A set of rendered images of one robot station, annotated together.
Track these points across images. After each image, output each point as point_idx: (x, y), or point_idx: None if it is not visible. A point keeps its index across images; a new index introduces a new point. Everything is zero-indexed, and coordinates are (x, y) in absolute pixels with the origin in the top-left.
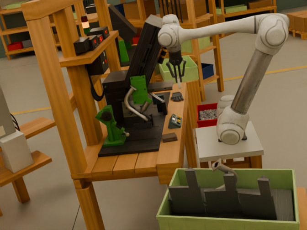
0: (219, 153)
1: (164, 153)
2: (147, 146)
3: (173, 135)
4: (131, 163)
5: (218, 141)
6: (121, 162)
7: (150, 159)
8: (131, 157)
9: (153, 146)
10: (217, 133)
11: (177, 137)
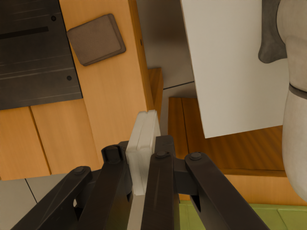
0: (260, 121)
1: (107, 124)
2: (42, 82)
3: (110, 44)
4: (33, 154)
5: (257, 55)
6: (2, 146)
7: (77, 137)
8: (18, 126)
9: (60, 86)
10: (290, 180)
11: (122, 25)
